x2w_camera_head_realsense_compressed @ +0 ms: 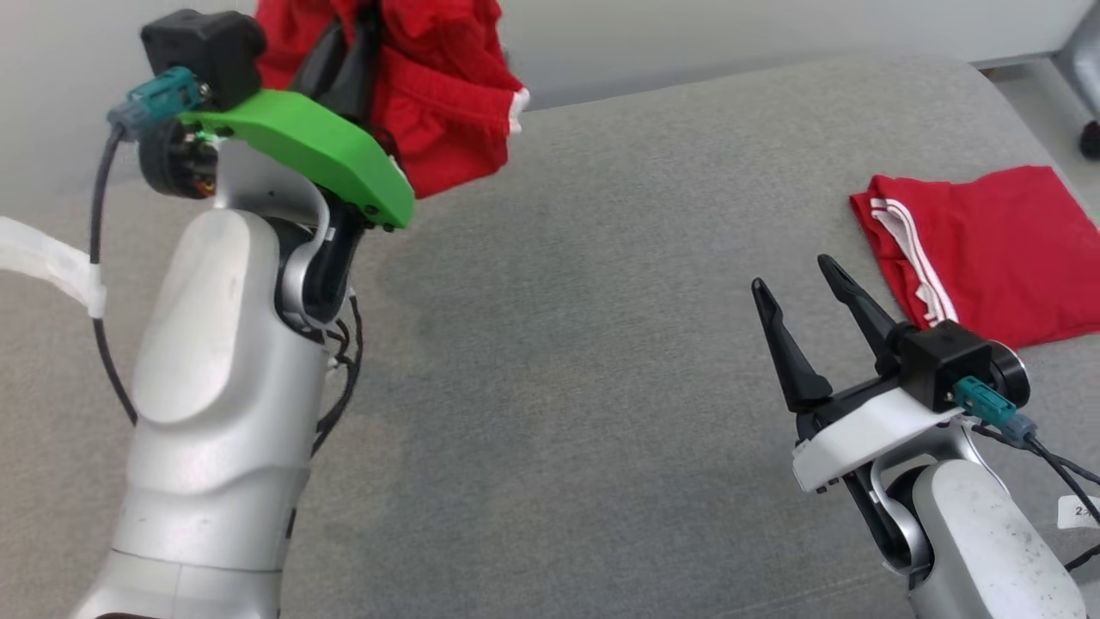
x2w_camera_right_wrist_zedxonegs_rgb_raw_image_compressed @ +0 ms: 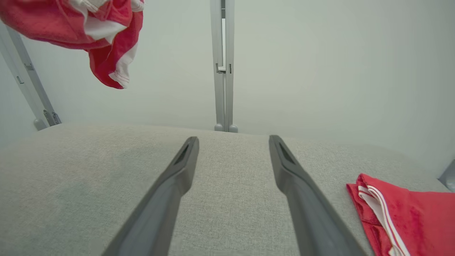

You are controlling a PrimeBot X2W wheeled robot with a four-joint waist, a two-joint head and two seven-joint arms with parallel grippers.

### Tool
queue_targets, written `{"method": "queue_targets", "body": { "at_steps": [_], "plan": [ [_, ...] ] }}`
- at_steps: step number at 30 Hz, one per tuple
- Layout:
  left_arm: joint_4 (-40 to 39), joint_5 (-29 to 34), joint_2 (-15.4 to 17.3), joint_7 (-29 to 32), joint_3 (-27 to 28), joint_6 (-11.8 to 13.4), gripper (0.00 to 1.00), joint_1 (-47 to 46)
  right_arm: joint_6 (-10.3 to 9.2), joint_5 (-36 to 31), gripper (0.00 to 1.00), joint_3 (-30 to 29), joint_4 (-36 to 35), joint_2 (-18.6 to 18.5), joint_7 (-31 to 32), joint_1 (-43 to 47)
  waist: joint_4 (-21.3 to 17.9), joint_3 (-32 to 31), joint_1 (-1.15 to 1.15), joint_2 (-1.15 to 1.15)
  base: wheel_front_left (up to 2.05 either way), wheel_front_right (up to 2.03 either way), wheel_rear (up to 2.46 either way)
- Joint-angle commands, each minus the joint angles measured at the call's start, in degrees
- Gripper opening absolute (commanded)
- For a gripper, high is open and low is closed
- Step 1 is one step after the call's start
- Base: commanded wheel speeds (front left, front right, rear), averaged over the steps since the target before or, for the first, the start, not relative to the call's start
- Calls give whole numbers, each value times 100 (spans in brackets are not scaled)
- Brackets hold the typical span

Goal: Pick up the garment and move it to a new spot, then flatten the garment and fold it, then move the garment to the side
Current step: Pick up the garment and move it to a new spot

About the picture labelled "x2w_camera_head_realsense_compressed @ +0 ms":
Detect red jersey with white sleeves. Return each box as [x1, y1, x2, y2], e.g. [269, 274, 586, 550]
[848, 164, 1100, 350]

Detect teal left camera connector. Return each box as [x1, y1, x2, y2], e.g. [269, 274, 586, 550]
[107, 66, 208, 144]

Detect white cable tag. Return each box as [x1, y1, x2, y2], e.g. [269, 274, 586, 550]
[1056, 493, 1100, 530]

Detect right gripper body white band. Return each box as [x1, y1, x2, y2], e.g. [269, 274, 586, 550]
[790, 385, 965, 497]

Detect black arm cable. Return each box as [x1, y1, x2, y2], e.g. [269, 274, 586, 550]
[969, 424, 1100, 574]
[88, 127, 144, 428]

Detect red shorts with white trim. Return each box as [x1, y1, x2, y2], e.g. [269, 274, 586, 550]
[253, 0, 532, 201]

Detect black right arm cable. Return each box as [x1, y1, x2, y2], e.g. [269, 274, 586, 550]
[969, 424, 1100, 574]

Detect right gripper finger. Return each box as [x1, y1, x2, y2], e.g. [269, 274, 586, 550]
[816, 254, 905, 376]
[750, 277, 835, 414]

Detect grey chair leg black caster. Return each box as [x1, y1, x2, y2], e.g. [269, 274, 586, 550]
[1052, 0, 1100, 162]

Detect white left cable strap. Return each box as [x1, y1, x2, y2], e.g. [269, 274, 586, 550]
[0, 215, 109, 320]

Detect black round right gripper motor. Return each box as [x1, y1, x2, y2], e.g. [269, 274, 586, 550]
[987, 340, 1031, 410]

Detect teal right camera connector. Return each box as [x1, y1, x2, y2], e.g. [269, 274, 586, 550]
[953, 375, 1040, 449]

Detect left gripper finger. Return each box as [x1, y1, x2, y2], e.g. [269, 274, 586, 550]
[292, 22, 348, 99]
[330, 7, 384, 123]

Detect teal camera connector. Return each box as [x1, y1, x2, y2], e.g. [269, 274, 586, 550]
[953, 375, 1040, 449]
[107, 66, 208, 144]

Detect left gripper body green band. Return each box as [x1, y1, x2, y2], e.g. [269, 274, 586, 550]
[175, 88, 419, 232]

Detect black round left gripper motor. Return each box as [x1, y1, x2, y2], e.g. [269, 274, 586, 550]
[137, 119, 222, 202]

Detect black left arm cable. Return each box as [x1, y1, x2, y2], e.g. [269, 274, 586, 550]
[88, 127, 144, 428]

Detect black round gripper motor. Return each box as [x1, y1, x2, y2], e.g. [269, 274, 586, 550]
[137, 119, 222, 202]
[987, 340, 1031, 410]

